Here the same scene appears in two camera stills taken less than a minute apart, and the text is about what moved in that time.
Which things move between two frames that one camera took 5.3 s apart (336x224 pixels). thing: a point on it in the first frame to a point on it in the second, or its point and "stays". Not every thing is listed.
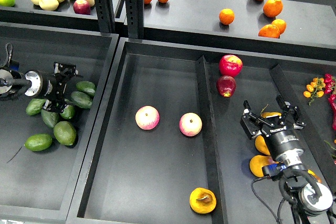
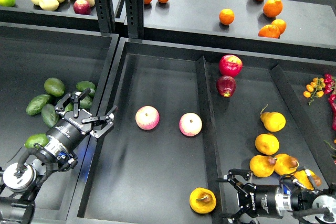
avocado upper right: (86, 86) stays
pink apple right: (190, 124) stays
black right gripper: (280, 136) to (257, 200)
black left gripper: (54, 86) to (67, 130)
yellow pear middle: (261, 145) stays
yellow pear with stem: (202, 200) stays
